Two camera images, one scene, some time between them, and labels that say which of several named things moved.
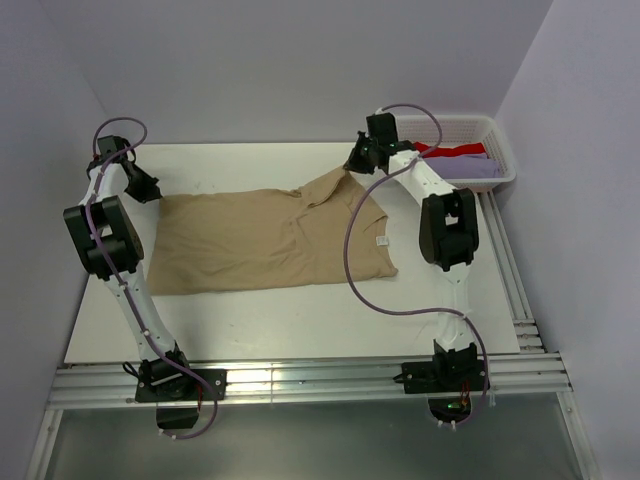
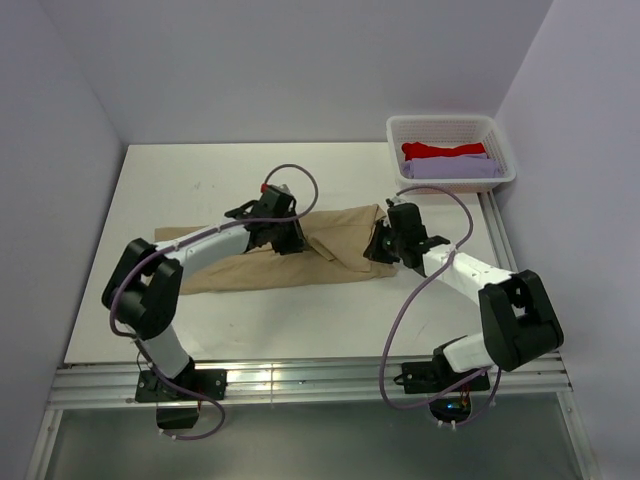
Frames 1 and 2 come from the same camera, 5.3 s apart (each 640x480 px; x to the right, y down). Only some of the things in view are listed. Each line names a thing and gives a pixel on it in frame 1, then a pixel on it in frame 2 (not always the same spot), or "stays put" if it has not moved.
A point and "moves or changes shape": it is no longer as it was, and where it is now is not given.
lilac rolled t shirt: (477, 166) stays put
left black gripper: (150, 192) -> (294, 244)
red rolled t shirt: (475, 148) stays put
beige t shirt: (233, 240) moves or changes shape
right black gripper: (355, 164) -> (374, 251)
